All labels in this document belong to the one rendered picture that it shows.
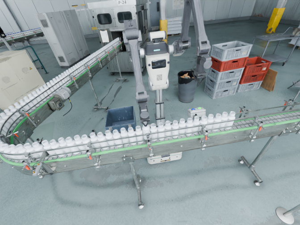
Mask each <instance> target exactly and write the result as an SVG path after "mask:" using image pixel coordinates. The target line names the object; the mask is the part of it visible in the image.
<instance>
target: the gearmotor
mask: <svg viewBox="0 0 300 225"><path fill-rule="evenodd" d="M70 94H71V90H70V89H69V88H67V87H63V88H62V89H60V90H59V91H57V92H56V93H55V94H54V95H53V98H52V99H51V100H49V101H48V104H49V105H50V107H51V108H52V110H53V111H54V112H55V111H56V110H60V109H61V108H63V107H64V104H63V102H62V101H63V100H64V99H67V98H68V99H69V96H70ZM69 101H70V99H69ZM70 103H71V101H70ZM71 109H72V103H71ZM71 109H70V110H71ZM70 110H69V111H70ZM69 111H68V112H69ZM68 112H67V113H68ZM67 113H66V114H67ZM66 114H64V115H66ZM64 115H63V116H64Z"/></svg>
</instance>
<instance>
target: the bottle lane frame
mask: <svg viewBox="0 0 300 225"><path fill-rule="evenodd" d="M295 112H299V111H294V112H287V113H295ZM287 113H281V114H287ZM275 115H280V114H275ZM275 115H269V116H275ZM269 116H264V117H269ZM259 118H261V117H259ZM299 122H300V119H296V120H295V119H294V120H290V121H282V122H277V123H270V124H266V125H263V127H264V128H265V130H264V129H261V130H260V131H258V132H257V134H256V135H255V136H256V138H255V139H259V138H266V137H271V136H277V135H280V134H281V133H282V131H284V130H285V129H293V130H292V131H291V132H290V133H295V132H296V131H297V130H296V129H295V127H296V126H297V125H298V123H299ZM256 129H257V126H253V127H245V128H241V129H233V130H229V131H223V132H216V133H210V134H208V137H209V139H208V138H207V140H205V145H206V146H205V148H207V147H212V146H219V145H225V144H230V143H236V142H242V141H248V140H250V139H251V138H250V136H249V134H250V133H251V130H254V131H253V132H252V134H254V133H255V131H256ZM202 138H204V135H199V136H196V135H195V136H193V137H191V136H190V137H186V138H180V139H178V138H177V139H175V140H174V139H173V140H169V139H168V141H165V140H164V141H163V142H160V141H159V142H156V141H155V143H152V144H151V147H153V149H152V150H153V157H154V156H160V155H165V154H172V153H178V152H183V151H189V150H196V149H201V147H202V145H201V142H202ZM96 156H99V159H100V160H101V161H100V166H102V165H108V164H113V163H120V162H123V160H122V158H123V157H126V156H133V158H134V160H136V159H142V158H149V157H150V153H149V147H148V146H147V143H146V144H145V145H143V144H142V145H139V146H138V145H137V146H132V147H129V146H128V147H126V148H124V147H123V148H118V149H115V148H114V149H113V150H108V151H102V152H101V151H100V152H95V153H92V157H93V158H94V160H95V162H97V159H98V158H97V157H96ZM87 158H88V156H87V155H86V154H83V155H82V154H81V155H78V156H77V155H76V156H71V157H66V158H59V159H58V158H57V159H52V160H47V161H44V163H45V164H46V165H50V166H51V167H55V166H56V168H55V171H56V172H53V173H54V174H56V173H61V172H66V171H73V170H79V169H84V168H90V167H95V165H94V163H93V161H92V160H91V159H90V158H89V159H87Z"/></svg>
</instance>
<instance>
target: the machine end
mask: <svg viewBox="0 0 300 225"><path fill-rule="evenodd" d="M146 3H148V0H109V1H101V2H92V3H87V5H88V8H89V9H92V13H93V16H92V17H93V18H94V20H95V24H96V28H97V31H98V35H99V38H100V43H101V45H102V47H104V46H105V45H107V44H109V43H110V42H112V41H114V40H115V39H116V38H120V37H121V38H122V39H121V41H122V40H123V37H122V36H123V33H122V32H125V26H124V20H129V21H130V20H133V19H136V23H137V29H138V30H141V36H142V43H139V44H138V45H139V47H140V48H144V47H145V45H146V43H147V42H150V41H148V32H149V28H148V16H147V10H148V9H147V4H146ZM100 30H107V32H108V37H109V41H110V42H102V38H101V34H100ZM125 46H126V47H125V48H124V49H123V50H122V51H121V52H120V53H119V54H118V55H117V58H118V62H119V66H120V71H121V72H134V70H133V63H132V61H131V60H130V57H129V53H128V48H127V47H128V46H129V45H125ZM140 65H141V71H142V72H143V70H144V68H145V67H146V58H140ZM107 66H108V67H107V69H108V71H109V72H112V74H111V75H114V73H113V72H119V69H118V65H117V60H116V57H114V58H113V59H112V60H111V61H110V62H109V63H108V64H107Z"/></svg>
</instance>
